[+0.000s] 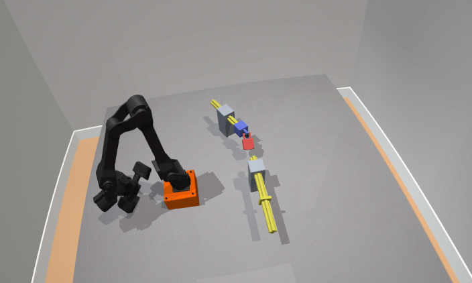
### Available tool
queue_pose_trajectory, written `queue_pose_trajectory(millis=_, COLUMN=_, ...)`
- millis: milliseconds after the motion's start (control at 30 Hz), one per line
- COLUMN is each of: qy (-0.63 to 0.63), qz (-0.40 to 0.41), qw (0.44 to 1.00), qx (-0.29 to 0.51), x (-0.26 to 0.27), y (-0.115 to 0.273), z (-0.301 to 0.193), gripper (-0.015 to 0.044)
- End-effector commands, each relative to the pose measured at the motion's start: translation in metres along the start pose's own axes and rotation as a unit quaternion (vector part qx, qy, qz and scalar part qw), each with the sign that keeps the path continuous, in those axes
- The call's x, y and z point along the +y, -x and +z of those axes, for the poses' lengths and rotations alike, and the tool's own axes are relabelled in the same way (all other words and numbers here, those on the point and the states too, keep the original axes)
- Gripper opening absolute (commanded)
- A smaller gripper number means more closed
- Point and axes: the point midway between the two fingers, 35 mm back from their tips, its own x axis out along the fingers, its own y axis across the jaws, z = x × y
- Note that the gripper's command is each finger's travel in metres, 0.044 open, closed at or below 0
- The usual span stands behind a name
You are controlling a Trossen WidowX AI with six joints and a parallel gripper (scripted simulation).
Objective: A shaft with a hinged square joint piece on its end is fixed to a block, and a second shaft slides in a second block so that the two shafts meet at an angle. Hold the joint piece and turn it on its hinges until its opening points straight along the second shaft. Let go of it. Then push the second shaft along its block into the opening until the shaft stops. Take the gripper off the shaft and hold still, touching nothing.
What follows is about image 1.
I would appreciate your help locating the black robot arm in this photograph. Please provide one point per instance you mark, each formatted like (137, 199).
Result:
(114, 183)

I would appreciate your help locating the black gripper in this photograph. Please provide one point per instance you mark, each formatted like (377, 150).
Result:
(128, 202)

